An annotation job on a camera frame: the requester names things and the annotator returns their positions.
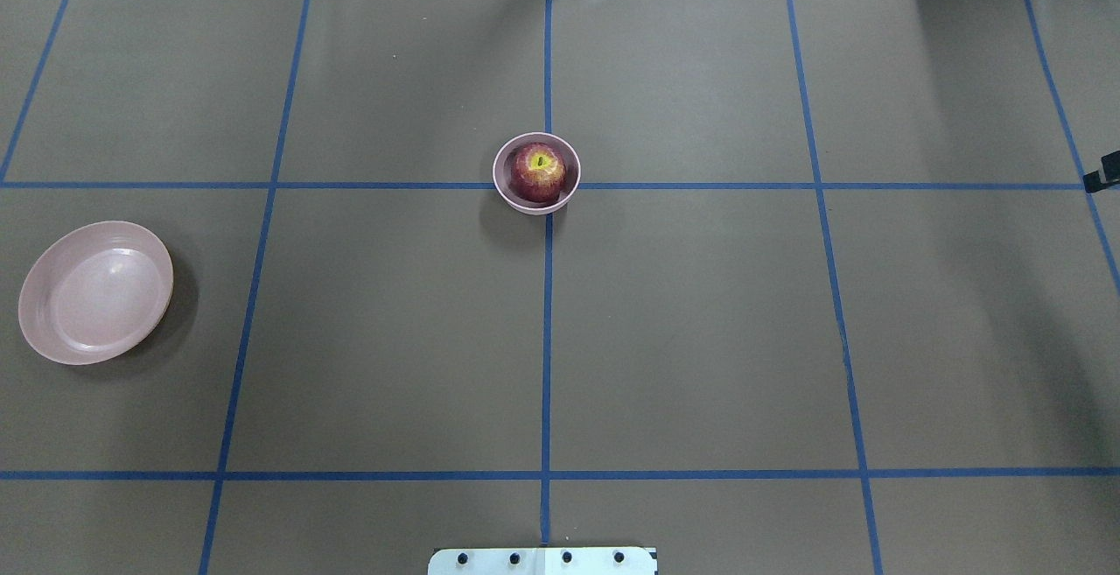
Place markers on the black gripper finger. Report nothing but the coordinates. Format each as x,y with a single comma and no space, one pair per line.
1105,177

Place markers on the red apple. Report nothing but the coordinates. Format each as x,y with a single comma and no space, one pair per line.
537,173

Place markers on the pink bowl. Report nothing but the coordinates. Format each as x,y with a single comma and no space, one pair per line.
503,160

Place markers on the pink plate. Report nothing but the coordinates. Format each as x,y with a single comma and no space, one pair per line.
96,293

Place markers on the brown paper table cover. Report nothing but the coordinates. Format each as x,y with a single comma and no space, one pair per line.
829,298

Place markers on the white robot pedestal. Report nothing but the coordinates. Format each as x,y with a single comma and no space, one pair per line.
545,560

